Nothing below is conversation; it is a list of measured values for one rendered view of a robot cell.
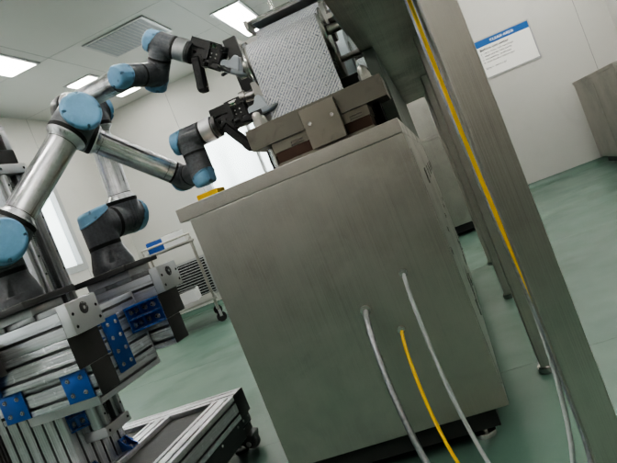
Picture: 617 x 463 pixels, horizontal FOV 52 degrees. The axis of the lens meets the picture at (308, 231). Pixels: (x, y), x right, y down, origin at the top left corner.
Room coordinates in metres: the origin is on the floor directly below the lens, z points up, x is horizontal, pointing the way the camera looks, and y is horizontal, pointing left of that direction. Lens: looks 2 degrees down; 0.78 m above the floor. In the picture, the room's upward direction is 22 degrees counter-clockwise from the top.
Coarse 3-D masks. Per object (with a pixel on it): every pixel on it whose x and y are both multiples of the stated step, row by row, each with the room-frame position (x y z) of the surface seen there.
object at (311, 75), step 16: (320, 48) 1.88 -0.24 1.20; (288, 64) 1.91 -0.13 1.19; (304, 64) 1.90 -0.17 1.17; (320, 64) 1.89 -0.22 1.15; (272, 80) 1.92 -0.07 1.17; (288, 80) 1.91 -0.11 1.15; (304, 80) 1.90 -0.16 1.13; (320, 80) 1.89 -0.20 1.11; (336, 80) 1.88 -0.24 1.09; (272, 96) 1.93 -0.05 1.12; (288, 96) 1.92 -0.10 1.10; (304, 96) 1.91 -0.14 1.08; (320, 96) 1.90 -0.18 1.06; (272, 112) 1.93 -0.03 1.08; (288, 112) 1.92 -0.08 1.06
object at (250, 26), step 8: (296, 0) 2.19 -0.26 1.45; (304, 0) 2.19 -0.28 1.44; (312, 0) 2.23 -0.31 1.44; (280, 8) 2.20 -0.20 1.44; (288, 8) 2.21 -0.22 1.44; (296, 8) 2.24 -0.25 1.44; (264, 16) 2.22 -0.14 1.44; (272, 16) 2.22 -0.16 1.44; (280, 16) 2.26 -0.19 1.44; (248, 24) 2.23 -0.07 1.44; (256, 24) 2.24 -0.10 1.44; (264, 24) 2.28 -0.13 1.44
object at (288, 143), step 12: (360, 108) 1.69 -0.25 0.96; (348, 120) 1.70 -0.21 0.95; (360, 120) 1.69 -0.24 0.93; (372, 120) 1.70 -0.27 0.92; (300, 132) 1.73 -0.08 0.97; (348, 132) 1.70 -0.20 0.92; (276, 144) 1.75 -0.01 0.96; (288, 144) 1.74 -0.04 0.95; (300, 144) 1.73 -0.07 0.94; (288, 156) 1.74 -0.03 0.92; (300, 156) 1.73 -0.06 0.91
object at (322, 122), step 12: (312, 108) 1.69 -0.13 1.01; (324, 108) 1.68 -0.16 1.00; (336, 108) 1.67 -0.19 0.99; (312, 120) 1.69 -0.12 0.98; (324, 120) 1.68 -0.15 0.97; (336, 120) 1.67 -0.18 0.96; (312, 132) 1.69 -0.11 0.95; (324, 132) 1.68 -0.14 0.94; (336, 132) 1.68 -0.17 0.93; (312, 144) 1.69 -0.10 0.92; (324, 144) 1.69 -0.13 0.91
